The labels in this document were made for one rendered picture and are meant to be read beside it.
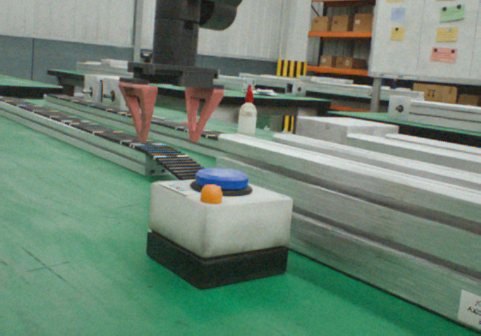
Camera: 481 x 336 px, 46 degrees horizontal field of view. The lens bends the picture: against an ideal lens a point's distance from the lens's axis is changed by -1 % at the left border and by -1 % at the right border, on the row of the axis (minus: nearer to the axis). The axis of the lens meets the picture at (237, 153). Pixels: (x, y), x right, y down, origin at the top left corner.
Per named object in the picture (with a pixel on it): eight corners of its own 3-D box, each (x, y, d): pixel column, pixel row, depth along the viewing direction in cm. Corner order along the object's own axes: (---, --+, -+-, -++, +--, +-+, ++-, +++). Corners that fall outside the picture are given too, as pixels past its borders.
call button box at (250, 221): (144, 255, 45) (149, 177, 44) (241, 241, 51) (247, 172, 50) (200, 291, 39) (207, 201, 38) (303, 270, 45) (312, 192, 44)
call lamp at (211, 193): (196, 199, 40) (197, 182, 40) (213, 198, 41) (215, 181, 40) (208, 204, 39) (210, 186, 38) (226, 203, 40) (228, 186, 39)
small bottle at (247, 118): (255, 139, 126) (260, 85, 124) (252, 141, 122) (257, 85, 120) (239, 137, 127) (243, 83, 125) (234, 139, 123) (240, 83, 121)
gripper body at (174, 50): (220, 83, 75) (224, 25, 73) (150, 79, 68) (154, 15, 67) (191, 80, 80) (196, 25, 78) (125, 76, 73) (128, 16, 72)
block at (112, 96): (93, 111, 158) (95, 76, 156) (130, 112, 165) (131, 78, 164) (111, 115, 150) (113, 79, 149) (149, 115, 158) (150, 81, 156)
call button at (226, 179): (184, 192, 44) (185, 167, 44) (226, 189, 47) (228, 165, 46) (214, 204, 41) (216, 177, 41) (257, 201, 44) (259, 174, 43)
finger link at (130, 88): (189, 146, 73) (195, 71, 72) (139, 147, 69) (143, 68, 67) (162, 137, 78) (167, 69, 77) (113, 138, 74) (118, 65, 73)
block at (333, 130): (276, 187, 76) (283, 116, 75) (340, 182, 84) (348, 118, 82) (325, 204, 69) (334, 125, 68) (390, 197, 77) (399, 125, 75)
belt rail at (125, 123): (43, 105, 163) (44, 94, 162) (57, 105, 165) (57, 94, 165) (255, 170, 88) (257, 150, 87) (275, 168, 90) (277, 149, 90)
